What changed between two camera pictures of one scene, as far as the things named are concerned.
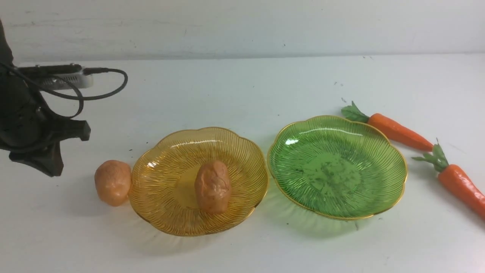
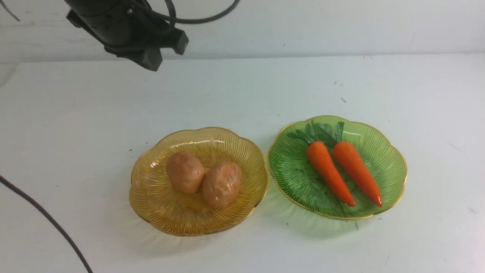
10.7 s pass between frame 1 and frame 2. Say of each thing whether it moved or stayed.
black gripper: moved
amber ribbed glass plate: stayed
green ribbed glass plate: stayed
